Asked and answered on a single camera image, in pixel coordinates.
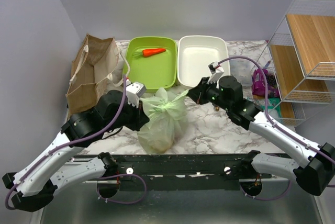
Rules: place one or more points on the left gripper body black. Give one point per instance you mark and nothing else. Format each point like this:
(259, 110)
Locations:
(131, 117)

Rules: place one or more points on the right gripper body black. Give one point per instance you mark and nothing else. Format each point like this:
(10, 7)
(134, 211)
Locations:
(213, 95)

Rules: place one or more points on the green avocado print plastic bag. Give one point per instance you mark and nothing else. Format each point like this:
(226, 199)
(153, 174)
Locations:
(168, 122)

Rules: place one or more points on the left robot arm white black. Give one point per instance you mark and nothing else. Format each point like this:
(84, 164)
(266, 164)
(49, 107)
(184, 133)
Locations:
(35, 186)

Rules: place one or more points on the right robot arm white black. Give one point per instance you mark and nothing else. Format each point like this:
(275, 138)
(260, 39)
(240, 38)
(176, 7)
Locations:
(310, 164)

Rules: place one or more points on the brown jute tote bag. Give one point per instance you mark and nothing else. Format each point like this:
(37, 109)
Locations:
(93, 73)

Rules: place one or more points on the white plastic tray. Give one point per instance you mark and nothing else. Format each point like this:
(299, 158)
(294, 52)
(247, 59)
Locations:
(194, 55)

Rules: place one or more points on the green plastic tray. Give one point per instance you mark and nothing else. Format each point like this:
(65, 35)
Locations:
(156, 71)

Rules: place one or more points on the purple snack packet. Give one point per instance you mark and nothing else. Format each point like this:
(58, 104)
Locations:
(258, 86)

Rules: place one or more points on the orange toy carrot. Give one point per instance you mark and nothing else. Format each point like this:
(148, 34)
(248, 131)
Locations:
(149, 52)

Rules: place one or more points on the teal snack packet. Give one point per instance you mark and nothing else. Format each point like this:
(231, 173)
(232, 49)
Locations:
(272, 106)

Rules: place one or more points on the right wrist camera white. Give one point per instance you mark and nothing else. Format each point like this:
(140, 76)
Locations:
(216, 72)

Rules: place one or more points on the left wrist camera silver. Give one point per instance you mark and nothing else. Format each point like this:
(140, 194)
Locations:
(134, 90)

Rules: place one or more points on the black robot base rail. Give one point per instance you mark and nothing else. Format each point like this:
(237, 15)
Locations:
(185, 172)

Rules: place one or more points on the white wire shelf rack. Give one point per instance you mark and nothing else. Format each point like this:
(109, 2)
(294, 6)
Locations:
(300, 56)

